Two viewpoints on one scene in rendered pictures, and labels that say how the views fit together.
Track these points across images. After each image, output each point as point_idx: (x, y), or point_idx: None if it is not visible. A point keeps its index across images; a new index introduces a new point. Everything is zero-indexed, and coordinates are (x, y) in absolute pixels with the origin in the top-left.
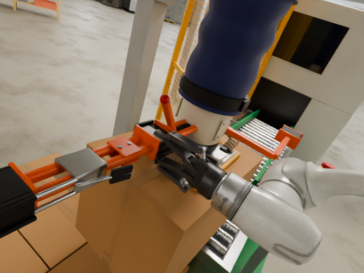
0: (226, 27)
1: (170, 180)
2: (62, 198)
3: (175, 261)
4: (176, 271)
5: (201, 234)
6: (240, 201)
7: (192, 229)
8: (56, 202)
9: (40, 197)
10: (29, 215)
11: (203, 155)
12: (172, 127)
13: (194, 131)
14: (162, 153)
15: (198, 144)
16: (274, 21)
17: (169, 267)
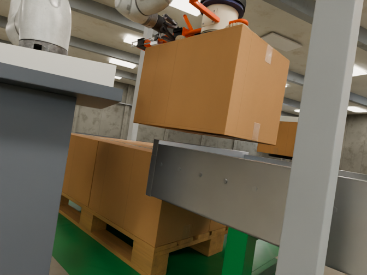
0: None
1: (165, 40)
2: (147, 42)
3: (145, 80)
4: (148, 105)
5: (162, 78)
6: None
7: (150, 53)
8: (146, 43)
9: (144, 39)
10: (142, 43)
11: (163, 16)
12: (189, 29)
13: (200, 29)
14: (173, 35)
15: (168, 16)
16: None
17: (142, 78)
